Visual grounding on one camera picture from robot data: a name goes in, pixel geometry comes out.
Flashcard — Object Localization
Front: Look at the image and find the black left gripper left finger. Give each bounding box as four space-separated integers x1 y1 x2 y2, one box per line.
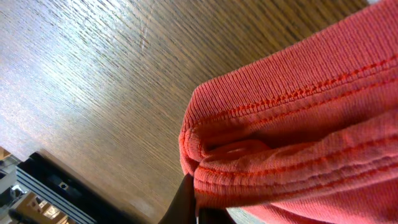
159 174 197 224

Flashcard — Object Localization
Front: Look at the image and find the black aluminium frame rail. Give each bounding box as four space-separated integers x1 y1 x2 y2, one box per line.
16 152 140 224

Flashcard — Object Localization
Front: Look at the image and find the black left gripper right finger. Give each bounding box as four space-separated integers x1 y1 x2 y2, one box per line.
198 208 236 224

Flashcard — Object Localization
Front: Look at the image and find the red soccer t-shirt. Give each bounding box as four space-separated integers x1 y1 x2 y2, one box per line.
179 0 397 223

